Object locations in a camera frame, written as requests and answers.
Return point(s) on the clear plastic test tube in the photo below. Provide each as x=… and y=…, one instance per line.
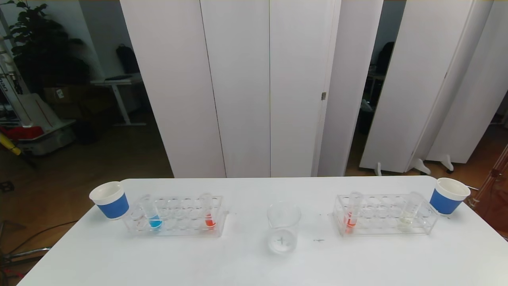
x=351, y=221

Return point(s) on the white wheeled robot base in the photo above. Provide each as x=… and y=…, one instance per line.
x=47, y=139

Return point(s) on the red liquid test tube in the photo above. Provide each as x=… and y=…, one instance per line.
x=210, y=222

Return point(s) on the clear glass beaker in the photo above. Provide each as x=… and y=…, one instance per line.
x=282, y=238

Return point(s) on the clear acrylic test tube rack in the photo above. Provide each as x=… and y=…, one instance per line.
x=178, y=226
x=381, y=224

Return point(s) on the blue liquid test tube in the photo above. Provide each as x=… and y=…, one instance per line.
x=154, y=223

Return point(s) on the yellow liquid test tube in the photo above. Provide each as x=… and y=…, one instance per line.
x=405, y=220

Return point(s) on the white folding partition screen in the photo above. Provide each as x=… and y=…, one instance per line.
x=416, y=59
x=238, y=79

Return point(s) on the black backpack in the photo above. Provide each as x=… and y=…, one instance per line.
x=127, y=59

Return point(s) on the white standing desk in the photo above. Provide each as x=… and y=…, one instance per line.
x=113, y=81

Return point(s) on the blue white paper cup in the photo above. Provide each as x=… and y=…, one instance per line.
x=444, y=202
x=113, y=205

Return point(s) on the black office chair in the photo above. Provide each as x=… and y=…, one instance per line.
x=384, y=57

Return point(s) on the brown cardboard box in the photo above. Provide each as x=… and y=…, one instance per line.
x=59, y=95

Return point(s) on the dark green potted plant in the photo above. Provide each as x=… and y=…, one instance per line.
x=43, y=51

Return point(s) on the grey metal floor stand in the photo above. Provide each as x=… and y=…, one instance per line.
x=31, y=252

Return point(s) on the black floor power strip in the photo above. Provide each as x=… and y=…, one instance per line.
x=7, y=186

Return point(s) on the clear tube frame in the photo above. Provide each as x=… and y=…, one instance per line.
x=494, y=173

